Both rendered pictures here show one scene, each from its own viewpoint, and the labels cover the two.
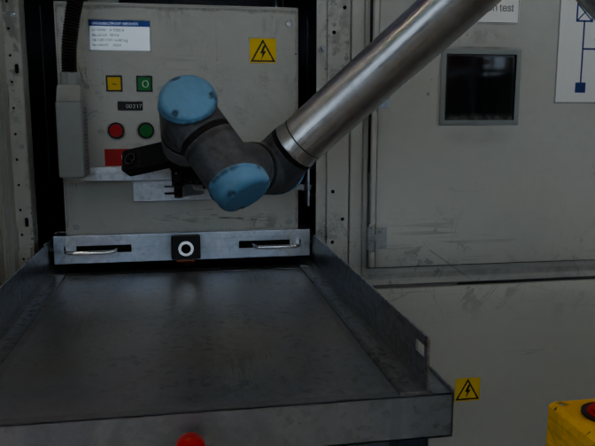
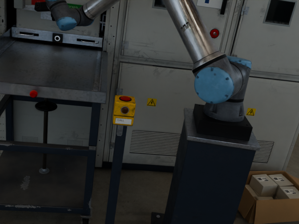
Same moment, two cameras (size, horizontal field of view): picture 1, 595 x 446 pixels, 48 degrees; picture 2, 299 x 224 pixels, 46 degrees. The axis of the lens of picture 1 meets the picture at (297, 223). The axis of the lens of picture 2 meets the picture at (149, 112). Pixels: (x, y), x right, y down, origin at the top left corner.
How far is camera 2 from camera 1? 0.85 m
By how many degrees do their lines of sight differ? 14
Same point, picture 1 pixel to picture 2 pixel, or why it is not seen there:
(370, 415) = (83, 94)
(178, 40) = not seen: outside the picture
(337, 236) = (111, 42)
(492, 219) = (167, 45)
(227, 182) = (61, 22)
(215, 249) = (68, 40)
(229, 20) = not seen: outside the picture
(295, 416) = (62, 91)
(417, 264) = (138, 56)
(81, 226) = (21, 24)
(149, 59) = not seen: outside the picture
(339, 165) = (114, 17)
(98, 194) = (28, 14)
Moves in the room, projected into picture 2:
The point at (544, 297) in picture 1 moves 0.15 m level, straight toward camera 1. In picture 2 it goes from (183, 75) to (175, 80)
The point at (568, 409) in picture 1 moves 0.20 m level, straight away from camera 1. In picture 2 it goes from (117, 96) to (141, 85)
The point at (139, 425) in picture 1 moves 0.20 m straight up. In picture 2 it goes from (22, 86) to (22, 41)
